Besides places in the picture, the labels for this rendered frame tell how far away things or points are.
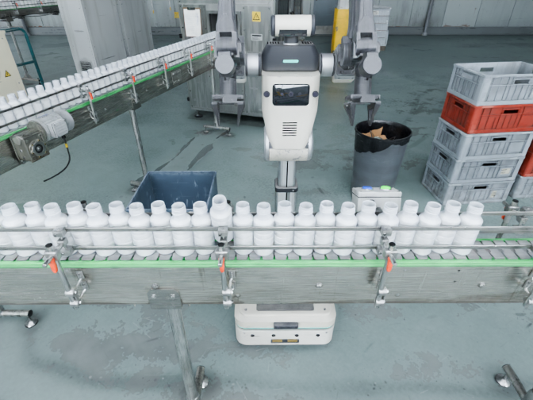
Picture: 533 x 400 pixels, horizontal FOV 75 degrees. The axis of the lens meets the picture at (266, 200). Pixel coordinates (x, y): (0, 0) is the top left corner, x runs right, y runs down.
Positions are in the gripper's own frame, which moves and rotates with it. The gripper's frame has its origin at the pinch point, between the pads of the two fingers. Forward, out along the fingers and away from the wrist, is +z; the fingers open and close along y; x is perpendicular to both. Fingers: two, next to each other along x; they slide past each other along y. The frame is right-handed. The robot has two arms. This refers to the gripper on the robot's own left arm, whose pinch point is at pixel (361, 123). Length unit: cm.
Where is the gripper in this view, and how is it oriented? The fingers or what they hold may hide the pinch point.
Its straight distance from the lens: 125.7
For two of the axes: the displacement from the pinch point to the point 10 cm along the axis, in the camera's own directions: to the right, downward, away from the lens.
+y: 9.9, -0.2, 1.1
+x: -1.1, -1.7, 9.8
